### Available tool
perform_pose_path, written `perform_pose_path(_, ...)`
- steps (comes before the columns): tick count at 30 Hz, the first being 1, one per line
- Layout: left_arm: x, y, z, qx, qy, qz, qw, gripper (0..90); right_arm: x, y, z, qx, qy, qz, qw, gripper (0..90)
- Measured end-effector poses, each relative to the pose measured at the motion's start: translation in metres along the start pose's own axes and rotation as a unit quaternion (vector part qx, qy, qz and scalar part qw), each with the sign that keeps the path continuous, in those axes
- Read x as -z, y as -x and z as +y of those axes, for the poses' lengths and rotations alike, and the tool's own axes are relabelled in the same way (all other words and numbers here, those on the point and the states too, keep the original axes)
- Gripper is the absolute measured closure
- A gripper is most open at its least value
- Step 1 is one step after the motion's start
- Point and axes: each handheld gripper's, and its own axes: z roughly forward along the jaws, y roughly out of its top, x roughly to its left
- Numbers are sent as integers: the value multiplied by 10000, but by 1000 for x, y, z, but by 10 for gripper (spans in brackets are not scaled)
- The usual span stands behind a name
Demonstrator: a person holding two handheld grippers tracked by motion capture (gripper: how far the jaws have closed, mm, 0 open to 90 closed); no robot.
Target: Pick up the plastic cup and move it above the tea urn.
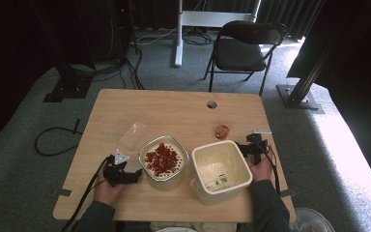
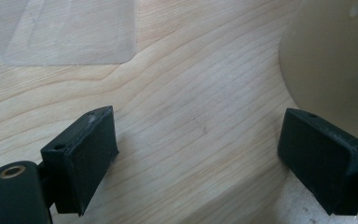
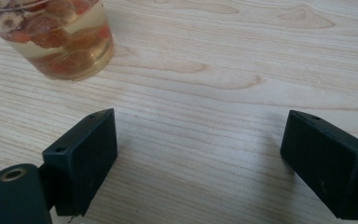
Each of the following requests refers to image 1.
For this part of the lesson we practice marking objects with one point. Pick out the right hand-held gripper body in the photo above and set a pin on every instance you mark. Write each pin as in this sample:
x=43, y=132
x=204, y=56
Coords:
x=256, y=145

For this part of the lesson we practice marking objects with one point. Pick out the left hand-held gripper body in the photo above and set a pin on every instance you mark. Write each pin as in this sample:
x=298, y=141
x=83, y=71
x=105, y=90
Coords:
x=117, y=175

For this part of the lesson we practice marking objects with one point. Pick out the steel bowl with white strainer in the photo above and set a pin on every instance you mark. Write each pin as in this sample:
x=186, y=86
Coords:
x=165, y=182

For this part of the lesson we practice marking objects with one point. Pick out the clear plastic cup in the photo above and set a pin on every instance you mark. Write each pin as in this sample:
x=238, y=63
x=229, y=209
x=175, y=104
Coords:
x=224, y=122

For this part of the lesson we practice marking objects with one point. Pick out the cream plastic bin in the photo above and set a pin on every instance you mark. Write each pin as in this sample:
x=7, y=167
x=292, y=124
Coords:
x=232, y=190

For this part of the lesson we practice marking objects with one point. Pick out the person's left hand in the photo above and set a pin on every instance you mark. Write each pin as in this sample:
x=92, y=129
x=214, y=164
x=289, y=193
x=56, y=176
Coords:
x=104, y=191

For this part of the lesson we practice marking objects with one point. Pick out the person's right hand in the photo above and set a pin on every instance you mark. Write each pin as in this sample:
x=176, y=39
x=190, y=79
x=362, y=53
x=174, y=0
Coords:
x=263, y=170

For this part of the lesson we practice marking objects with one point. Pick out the pile of red berries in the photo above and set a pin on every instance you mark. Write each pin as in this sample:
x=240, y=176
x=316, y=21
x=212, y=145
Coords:
x=161, y=159

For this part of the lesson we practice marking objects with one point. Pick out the clear plastic bag with label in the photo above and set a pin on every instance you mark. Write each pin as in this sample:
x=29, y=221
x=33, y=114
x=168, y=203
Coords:
x=217, y=182

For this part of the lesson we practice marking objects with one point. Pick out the grey tape piece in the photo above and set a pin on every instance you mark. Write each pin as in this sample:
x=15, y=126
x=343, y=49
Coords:
x=288, y=193
x=62, y=192

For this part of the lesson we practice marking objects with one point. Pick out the black metal stand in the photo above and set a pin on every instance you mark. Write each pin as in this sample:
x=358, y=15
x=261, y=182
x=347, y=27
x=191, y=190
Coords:
x=69, y=87
x=298, y=98

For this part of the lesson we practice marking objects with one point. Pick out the black folding chair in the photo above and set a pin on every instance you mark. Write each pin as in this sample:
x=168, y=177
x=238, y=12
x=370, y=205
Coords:
x=240, y=53

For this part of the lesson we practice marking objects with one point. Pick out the clear glass bowl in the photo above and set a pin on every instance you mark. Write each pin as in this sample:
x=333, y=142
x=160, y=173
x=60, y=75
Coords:
x=312, y=222

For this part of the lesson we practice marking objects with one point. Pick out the dark curtain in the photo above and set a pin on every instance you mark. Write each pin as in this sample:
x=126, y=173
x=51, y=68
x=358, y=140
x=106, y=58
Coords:
x=290, y=13

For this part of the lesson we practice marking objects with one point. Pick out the white desk frame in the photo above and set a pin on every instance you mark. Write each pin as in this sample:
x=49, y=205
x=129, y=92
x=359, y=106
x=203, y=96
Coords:
x=206, y=18

